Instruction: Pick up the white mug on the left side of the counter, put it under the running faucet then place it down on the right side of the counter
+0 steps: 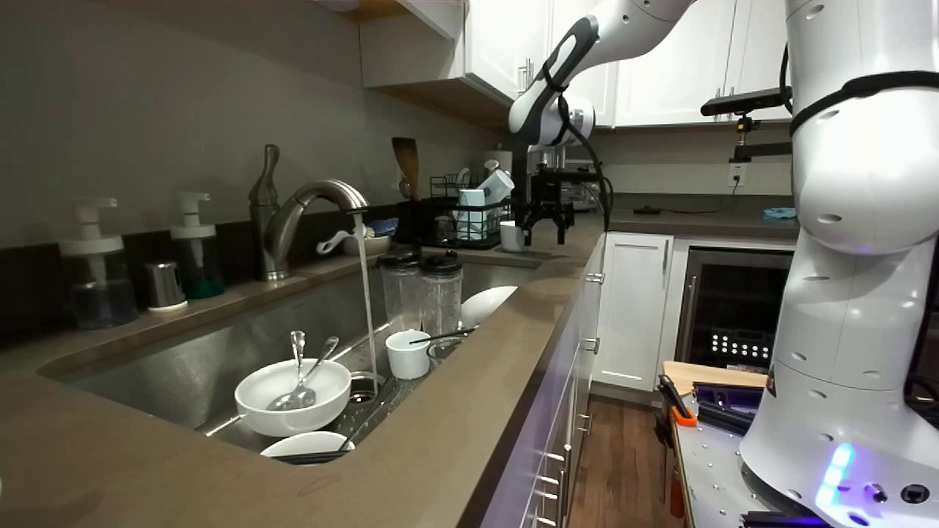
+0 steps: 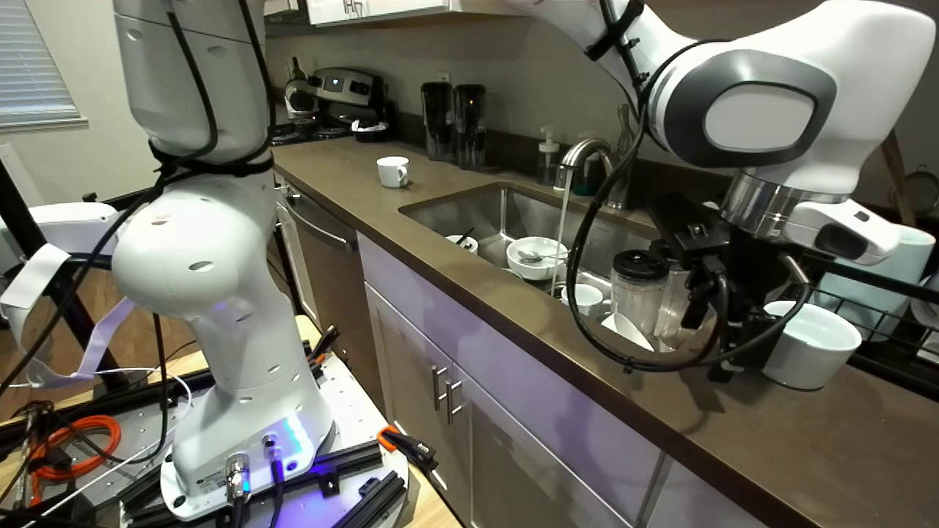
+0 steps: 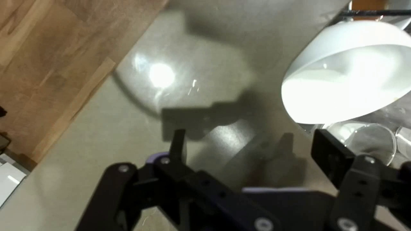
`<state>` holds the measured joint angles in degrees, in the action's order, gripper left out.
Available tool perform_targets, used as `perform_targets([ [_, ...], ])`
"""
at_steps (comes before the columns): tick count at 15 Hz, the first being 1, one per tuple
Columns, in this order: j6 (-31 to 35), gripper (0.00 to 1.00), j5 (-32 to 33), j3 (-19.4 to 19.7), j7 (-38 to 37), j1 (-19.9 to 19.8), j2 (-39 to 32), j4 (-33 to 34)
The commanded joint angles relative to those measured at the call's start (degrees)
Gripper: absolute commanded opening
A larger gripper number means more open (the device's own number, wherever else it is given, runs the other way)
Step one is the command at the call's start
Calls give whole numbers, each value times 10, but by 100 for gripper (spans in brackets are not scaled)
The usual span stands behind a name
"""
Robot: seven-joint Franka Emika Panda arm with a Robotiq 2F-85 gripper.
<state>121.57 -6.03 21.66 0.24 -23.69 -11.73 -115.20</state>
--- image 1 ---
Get silver spoon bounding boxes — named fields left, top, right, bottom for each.
left=269, top=335, right=347, bottom=413

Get robot mounting table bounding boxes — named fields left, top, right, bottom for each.
left=671, top=416, right=817, bottom=528

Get black box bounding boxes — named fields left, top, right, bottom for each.
left=692, top=381, right=767, bottom=434

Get small metal cup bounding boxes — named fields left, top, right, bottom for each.
left=143, top=256, right=192, bottom=315

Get white ceramic bowl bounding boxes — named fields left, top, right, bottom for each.
left=233, top=354, right=354, bottom=441

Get slim dark metal utensil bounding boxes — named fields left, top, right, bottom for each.
left=401, top=324, right=485, bottom=351

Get wooden board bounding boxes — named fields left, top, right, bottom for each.
left=660, top=359, right=773, bottom=397

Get brushed steel faucet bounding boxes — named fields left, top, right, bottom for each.
left=247, top=142, right=375, bottom=287

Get black utensil handle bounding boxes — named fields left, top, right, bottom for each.
left=202, top=409, right=249, bottom=441

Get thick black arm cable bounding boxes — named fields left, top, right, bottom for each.
left=778, top=42, right=939, bottom=136

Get small white dish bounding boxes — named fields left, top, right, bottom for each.
left=258, top=428, right=359, bottom=464

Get black dish rack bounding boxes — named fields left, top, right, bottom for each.
left=428, top=189, right=526, bottom=252

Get black stereo camera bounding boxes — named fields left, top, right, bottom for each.
left=699, top=82, right=795, bottom=121

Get white cabinet door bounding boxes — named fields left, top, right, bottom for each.
left=589, top=230, right=679, bottom=397

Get pale blue cup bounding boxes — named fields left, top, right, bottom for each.
left=456, top=184, right=491, bottom=243

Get white curved plate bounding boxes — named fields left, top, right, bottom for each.
left=459, top=281, right=522, bottom=328

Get black undercounter wine cooler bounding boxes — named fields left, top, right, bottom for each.
left=671, top=243, right=795, bottom=373

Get stainless steel sink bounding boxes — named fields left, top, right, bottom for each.
left=39, top=252, right=542, bottom=470

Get silver fork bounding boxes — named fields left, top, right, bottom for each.
left=288, top=327, right=312, bottom=387

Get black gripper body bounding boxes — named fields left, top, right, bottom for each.
left=526, top=167, right=580, bottom=224

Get white upper cabinets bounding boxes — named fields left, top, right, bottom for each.
left=456, top=0, right=795, bottom=131

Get small cup with brown liquid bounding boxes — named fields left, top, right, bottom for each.
left=381, top=327, right=437, bottom=384

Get black orange bar clamp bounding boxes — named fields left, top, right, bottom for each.
left=654, top=369, right=705, bottom=432

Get white pump soap dispenser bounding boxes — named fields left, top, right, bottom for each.
left=167, top=189, right=233, bottom=303
left=57, top=193, right=142, bottom=331

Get white base cabinet run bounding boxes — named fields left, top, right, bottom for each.
left=456, top=233, right=611, bottom=528

